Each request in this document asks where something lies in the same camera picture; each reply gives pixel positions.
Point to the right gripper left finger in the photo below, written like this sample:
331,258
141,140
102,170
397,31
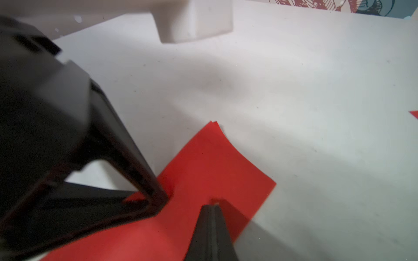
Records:
202,246

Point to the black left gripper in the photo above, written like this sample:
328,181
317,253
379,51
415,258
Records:
51,110

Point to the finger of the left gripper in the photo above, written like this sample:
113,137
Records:
38,217

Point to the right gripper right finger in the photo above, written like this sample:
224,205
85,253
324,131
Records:
222,245

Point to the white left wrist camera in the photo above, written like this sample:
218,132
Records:
176,21

